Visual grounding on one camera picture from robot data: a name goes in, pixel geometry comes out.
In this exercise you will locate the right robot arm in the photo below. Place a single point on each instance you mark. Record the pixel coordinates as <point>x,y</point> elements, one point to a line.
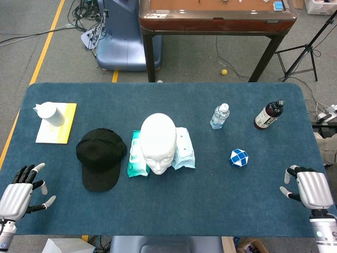
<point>325,232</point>

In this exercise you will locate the white yellow booklet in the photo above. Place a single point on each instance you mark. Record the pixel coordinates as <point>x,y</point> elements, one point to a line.
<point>52,134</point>

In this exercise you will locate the blue white snake puzzle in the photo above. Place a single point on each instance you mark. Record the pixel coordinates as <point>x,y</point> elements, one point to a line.
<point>238,158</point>

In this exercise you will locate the light blue wet wipes pack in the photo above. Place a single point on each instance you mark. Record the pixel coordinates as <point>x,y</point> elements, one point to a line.
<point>185,153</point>

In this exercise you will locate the white storage basket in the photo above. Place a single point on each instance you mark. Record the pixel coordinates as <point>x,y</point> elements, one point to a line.
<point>319,6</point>

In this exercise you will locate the blue mahjong tile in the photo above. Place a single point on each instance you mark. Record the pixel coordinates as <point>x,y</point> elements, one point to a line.
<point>277,8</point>
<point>278,3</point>

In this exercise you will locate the blue felt table cover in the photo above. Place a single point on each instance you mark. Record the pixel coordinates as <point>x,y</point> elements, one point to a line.
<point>184,200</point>

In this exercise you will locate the white socket board with plugs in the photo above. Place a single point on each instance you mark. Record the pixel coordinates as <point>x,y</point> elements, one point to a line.
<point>90,37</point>

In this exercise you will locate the black tripod stand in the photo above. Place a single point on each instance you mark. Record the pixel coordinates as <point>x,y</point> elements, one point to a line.
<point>306,48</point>

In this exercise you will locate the light wooden board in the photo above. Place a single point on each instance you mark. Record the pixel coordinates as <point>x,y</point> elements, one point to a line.
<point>228,245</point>

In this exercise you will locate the small yellow ball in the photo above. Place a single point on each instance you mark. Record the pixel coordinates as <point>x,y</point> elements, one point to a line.
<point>224,72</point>

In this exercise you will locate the black baseball cap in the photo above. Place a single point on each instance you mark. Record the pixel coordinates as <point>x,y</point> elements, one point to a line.
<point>100,155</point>

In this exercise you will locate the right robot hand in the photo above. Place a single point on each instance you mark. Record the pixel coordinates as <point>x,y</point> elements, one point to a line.
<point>314,189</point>

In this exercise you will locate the beige fabric bundle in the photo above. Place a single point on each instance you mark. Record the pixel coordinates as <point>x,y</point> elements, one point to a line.
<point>327,150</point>

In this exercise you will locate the green wet wipes pack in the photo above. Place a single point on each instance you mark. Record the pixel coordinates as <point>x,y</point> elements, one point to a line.
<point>135,160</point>

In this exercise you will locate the white foam mannequin head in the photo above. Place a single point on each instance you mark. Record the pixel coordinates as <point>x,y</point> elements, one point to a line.
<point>158,139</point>

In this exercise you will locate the cardboard box with items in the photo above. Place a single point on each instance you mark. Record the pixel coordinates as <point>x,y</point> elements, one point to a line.
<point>251,246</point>

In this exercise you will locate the clear water bottle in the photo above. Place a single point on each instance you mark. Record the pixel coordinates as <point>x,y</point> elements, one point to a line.
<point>219,117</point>

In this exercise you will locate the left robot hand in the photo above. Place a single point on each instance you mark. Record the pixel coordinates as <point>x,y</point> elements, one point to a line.
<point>15,197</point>

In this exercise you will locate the white plastic cup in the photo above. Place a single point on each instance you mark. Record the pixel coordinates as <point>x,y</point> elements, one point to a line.
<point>52,114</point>

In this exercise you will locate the white power strip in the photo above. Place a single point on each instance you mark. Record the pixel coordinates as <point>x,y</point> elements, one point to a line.
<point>326,113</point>

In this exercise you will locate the brown mahjong table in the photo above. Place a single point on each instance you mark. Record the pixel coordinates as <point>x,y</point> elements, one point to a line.
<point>216,25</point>

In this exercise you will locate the dark tea bottle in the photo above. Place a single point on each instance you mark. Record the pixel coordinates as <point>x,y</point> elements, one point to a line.
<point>267,117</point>

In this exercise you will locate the grey blue robot torso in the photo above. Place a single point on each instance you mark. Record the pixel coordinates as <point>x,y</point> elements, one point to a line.
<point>166,245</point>

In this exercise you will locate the open brown carton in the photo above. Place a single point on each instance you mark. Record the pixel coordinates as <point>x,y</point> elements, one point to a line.
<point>298,3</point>

